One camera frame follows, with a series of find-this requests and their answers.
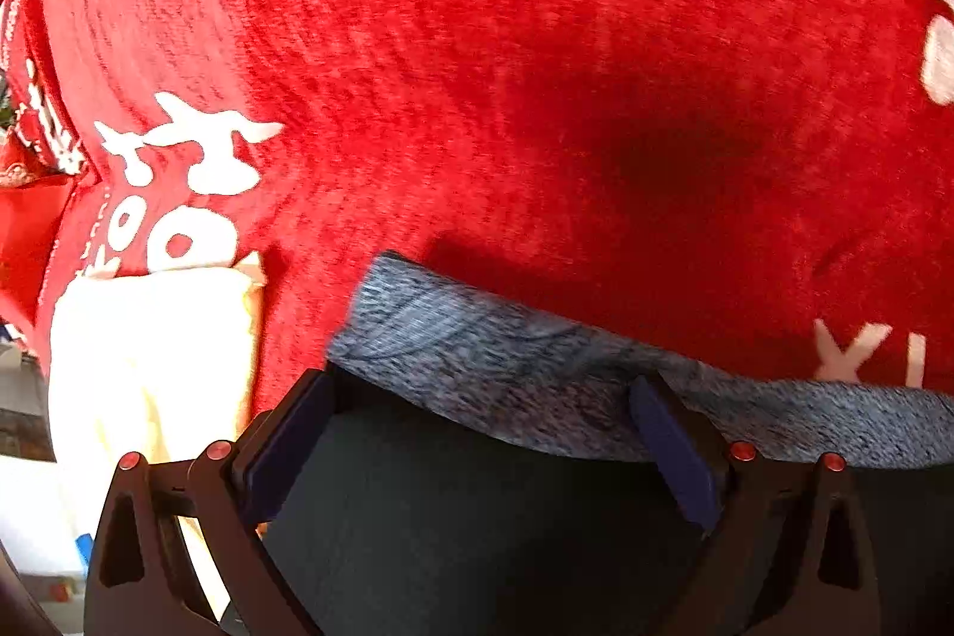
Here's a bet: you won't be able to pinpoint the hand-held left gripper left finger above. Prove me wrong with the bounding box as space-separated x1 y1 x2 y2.
83 365 338 636

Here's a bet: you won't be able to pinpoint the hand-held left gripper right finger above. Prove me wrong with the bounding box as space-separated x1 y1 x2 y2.
628 372 884 636

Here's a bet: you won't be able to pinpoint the dark pants with grey waistband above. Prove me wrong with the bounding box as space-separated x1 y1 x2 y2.
257 250 954 636

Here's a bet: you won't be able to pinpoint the cream cloth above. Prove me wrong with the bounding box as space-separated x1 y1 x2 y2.
46 252 268 622

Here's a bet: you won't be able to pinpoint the red printed blanket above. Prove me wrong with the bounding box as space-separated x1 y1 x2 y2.
0 0 954 393

